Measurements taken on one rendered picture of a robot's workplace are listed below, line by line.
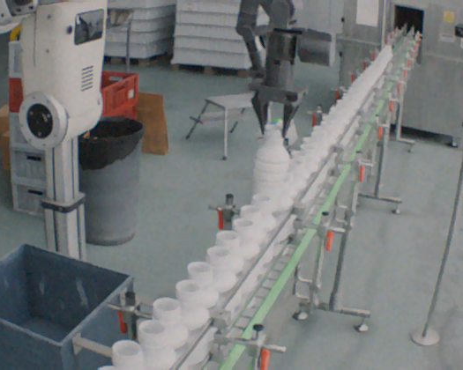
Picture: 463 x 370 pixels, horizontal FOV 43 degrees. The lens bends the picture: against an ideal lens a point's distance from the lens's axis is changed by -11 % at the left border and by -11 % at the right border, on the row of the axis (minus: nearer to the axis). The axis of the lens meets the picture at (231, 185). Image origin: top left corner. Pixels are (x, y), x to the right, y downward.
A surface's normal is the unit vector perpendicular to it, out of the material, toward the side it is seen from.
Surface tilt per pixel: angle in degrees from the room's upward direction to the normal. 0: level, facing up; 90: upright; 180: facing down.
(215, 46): 90
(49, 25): 90
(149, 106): 104
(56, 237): 90
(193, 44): 90
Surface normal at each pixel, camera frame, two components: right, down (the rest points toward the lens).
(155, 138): -0.32, 0.47
